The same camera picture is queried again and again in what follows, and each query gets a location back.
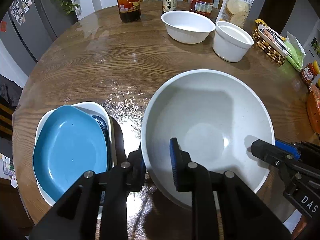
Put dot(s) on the white oblong tray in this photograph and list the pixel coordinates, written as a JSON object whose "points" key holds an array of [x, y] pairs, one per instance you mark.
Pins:
{"points": [[263, 30]]}

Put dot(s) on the grey refrigerator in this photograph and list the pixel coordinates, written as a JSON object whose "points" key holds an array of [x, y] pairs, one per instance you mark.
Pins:
{"points": [[37, 30]]}

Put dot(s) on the dark grey jacket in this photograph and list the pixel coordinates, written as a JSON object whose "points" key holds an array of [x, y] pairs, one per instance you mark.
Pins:
{"points": [[10, 90]]}

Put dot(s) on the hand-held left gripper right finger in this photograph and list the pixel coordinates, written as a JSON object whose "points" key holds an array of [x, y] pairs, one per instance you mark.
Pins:
{"points": [[173, 165]]}

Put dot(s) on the yellow curved object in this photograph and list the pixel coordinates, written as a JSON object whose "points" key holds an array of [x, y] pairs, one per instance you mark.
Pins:
{"points": [[317, 67], [318, 83]]}

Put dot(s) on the flour bag with pancake print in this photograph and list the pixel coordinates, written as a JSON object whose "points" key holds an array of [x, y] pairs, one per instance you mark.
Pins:
{"points": [[237, 7]]}

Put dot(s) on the pale pink spoon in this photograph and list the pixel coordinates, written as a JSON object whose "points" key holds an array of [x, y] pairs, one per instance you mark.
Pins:
{"points": [[268, 33]]}

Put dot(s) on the vinegar bottle with yellow cap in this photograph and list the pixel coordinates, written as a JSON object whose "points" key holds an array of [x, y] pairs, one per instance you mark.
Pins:
{"points": [[128, 2]]}

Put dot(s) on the blue patterned white plate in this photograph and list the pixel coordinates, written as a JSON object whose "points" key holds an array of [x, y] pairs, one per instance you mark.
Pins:
{"points": [[103, 127]]}

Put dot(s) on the wooden chair with jacket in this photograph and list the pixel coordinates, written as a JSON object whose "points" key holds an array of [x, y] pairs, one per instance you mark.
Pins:
{"points": [[5, 120]]}

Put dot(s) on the tall white straight-sided bowl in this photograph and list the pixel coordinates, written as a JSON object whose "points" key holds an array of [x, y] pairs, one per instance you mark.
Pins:
{"points": [[227, 50]]}

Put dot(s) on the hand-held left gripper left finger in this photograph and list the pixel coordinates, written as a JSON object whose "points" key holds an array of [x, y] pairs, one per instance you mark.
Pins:
{"points": [[136, 170]]}

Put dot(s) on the metal tongs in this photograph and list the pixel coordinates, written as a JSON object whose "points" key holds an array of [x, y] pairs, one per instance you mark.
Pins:
{"points": [[282, 43]]}

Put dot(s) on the fridge photo magnets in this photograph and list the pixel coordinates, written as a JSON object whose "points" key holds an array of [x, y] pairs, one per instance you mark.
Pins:
{"points": [[20, 5]]}

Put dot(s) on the large white ribbed bowl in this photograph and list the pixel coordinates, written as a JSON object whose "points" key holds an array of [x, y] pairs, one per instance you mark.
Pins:
{"points": [[207, 110]]}

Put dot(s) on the white rectangular plate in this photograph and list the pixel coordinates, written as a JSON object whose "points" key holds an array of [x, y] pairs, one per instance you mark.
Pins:
{"points": [[98, 108]]}

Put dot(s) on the green plastic bag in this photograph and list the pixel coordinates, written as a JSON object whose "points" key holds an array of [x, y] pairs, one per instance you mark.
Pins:
{"points": [[296, 55]]}

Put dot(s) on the wooden bead trivet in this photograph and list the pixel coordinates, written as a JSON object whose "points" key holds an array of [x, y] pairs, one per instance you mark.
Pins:
{"points": [[265, 48]]}

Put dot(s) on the chili sauce jar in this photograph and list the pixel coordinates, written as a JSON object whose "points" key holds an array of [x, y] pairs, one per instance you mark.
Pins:
{"points": [[308, 73]]}

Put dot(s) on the yellow packet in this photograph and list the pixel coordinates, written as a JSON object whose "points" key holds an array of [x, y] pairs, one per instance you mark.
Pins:
{"points": [[260, 23]]}

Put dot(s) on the small printed paper box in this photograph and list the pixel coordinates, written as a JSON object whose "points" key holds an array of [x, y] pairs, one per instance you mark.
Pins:
{"points": [[8, 170]]}

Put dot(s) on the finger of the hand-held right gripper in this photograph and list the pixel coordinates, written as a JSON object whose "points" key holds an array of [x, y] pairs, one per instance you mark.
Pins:
{"points": [[265, 152], [287, 148]]}

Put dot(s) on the white oval bowl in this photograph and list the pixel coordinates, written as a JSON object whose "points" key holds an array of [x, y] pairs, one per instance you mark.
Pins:
{"points": [[187, 35]]}

